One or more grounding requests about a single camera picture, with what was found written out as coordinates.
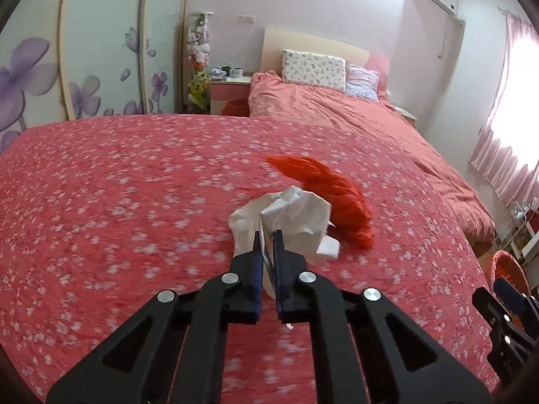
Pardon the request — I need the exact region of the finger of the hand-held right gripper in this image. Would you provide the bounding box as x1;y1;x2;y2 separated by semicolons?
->
494;277;539;325
472;287;512;336

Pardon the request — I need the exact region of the red floral bedspread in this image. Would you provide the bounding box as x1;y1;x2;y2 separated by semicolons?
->
0;113;502;404

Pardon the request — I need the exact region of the purple flower wardrobe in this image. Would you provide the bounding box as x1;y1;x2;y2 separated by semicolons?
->
0;0;190;152

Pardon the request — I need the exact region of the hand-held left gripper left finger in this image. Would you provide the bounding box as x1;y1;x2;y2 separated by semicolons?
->
45;231;264;404

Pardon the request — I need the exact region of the red plastic bag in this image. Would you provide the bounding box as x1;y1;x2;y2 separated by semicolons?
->
263;156;375;250

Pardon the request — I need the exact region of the pink curtain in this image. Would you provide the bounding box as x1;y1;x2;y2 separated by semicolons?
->
468;8;539;203

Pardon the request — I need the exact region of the pink headboard panel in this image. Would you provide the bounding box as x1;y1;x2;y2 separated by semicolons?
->
364;53;390;93

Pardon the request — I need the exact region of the lilac striped pillow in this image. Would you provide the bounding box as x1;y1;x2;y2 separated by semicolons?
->
345;64;382;102

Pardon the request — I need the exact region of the dark red bag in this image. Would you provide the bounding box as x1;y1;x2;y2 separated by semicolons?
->
221;99;251;117

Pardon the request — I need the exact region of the white floral pillow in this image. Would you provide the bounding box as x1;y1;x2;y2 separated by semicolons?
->
281;49;348;92

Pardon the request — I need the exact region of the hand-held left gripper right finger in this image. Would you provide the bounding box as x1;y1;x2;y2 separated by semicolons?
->
273;229;492;404

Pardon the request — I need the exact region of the beige bedside table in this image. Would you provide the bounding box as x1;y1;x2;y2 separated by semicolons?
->
387;90;417;123

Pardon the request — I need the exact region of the plush toy column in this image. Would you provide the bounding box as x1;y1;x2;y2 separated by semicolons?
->
184;11;213;112

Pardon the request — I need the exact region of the white paper bag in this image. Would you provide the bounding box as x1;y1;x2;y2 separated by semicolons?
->
227;186;342;299

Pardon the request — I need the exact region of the beige headboard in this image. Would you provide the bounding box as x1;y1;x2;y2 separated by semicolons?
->
259;26;371;74

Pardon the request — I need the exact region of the pink duvet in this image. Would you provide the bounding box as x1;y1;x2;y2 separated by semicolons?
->
248;71;495;245

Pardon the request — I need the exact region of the pink and white nightstand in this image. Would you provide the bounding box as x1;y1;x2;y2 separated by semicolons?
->
209;76;253;115

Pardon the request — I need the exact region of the white wire rack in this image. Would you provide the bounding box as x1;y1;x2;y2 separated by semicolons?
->
493;197;539;257

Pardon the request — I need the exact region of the orange woven basket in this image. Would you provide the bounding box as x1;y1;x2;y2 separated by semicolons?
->
484;249;532;299

